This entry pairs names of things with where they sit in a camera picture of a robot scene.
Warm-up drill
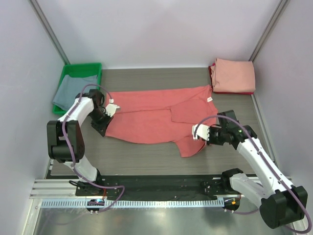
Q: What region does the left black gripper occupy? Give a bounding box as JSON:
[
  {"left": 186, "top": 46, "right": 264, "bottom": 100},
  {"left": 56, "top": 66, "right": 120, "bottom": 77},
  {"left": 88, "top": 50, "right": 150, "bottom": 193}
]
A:
[{"left": 89, "top": 109, "right": 114, "bottom": 137}]

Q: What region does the coral red t shirt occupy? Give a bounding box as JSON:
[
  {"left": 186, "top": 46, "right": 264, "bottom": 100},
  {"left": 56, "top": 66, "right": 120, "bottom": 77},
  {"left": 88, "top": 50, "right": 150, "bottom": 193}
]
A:
[{"left": 105, "top": 85, "right": 218, "bottom": 158}]

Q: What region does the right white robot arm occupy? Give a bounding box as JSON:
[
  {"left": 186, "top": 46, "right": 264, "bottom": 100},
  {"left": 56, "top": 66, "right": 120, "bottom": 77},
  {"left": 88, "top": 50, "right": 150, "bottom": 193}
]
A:
[{"left": 192, "top": 110, "right": 313, "bottom": 234}]

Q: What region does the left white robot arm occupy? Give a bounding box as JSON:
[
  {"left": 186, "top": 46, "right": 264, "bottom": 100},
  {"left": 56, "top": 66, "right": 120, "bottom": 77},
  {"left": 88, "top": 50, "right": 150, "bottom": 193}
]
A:
[{"left": 46, "top": 89, "right": 120, "bottom": 196}]

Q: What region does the blue grey t shirt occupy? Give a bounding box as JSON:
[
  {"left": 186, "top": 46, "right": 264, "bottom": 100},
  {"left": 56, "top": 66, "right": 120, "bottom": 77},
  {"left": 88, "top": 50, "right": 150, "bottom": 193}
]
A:
[{"left": 52, "top": 75, "right": 97, "bottom": 111}]

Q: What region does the green plastic bin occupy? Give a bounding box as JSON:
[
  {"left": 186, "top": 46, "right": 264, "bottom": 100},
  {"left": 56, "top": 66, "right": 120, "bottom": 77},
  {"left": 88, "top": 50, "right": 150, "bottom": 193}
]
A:
[{"left": 52, "top": 63, "right": 102, "bottom": 115}]

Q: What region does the folded light pink t shirt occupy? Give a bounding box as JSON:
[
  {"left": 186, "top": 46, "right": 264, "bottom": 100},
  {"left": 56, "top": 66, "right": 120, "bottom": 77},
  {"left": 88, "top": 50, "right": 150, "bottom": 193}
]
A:
[{"left": 212, "top": 58, "right": 255, "bottom": 93}]

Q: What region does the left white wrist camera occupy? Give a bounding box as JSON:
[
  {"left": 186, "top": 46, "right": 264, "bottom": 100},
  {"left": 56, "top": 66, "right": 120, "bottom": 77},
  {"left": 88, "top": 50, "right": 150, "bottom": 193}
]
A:
[{"left": 105, "top": 99, "right": 120, "bottom": 117}]

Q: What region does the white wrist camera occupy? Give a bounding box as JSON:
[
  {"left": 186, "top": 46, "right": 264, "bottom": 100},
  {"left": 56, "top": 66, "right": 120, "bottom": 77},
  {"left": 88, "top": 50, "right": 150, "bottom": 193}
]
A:
[
  {"left": 192, "top": 124, "right": 210, "bottom": 141},
  {"left": 105, "top": 99, "right": 120, "bottom": 117}
]

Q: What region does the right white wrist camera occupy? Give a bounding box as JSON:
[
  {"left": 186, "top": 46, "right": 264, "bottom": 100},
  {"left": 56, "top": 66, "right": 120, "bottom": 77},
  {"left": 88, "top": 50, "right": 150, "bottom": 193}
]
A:
[{"left": 192, "top": 124, "right": 210, "bottom": 141}]

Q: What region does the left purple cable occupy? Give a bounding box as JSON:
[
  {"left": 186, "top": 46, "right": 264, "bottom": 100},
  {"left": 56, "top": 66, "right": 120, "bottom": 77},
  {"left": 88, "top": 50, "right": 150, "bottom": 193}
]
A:
[{"left": 61, "top": 84, "right": 125, "bottom": 213}]

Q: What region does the white slotted cable duct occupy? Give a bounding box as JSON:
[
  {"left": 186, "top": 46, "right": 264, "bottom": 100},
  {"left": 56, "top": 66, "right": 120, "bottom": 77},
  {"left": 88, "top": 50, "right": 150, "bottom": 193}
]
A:
[{"left": 41, "top": 198, "right": 224, "bottom": 209}]

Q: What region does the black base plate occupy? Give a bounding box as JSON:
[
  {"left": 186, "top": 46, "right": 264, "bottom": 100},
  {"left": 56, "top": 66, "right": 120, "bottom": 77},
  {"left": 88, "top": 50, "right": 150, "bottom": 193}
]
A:
[{"left": 75, "top": 175, "right": 245, "bottom": 196}]

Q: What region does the aluminium frame rail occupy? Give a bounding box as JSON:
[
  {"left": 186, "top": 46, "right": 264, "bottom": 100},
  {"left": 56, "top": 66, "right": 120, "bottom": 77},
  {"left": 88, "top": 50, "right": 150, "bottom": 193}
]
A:
[{"left": 29, "top": 178, "right": 298, "bottom": 198}]

